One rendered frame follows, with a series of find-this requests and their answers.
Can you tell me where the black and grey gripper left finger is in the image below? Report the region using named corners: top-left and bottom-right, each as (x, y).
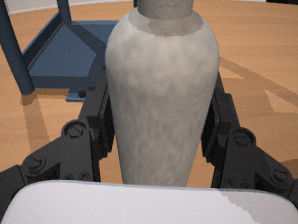
top-left (0, 65), bottom-right (115, 224)

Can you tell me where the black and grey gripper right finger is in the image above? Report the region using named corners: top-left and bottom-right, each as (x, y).
top-left (201, 72), bottom-right (298, 210)

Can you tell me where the grey stone-textured bottle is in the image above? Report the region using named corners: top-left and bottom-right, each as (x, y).
top-left (105, 0), bottom-right (220, 187)

